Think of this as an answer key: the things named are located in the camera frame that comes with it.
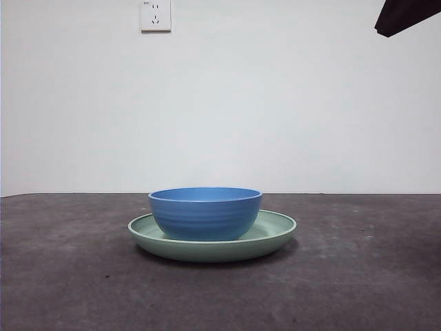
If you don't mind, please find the pale green round plate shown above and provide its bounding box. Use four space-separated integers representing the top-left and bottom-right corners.
127 209 298 263

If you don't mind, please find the blue ribbed bowl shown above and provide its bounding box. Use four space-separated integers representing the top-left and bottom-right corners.
147 187 263 241

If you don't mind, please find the white wall power socket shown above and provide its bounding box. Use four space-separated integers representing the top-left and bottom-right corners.
140 0 172 34

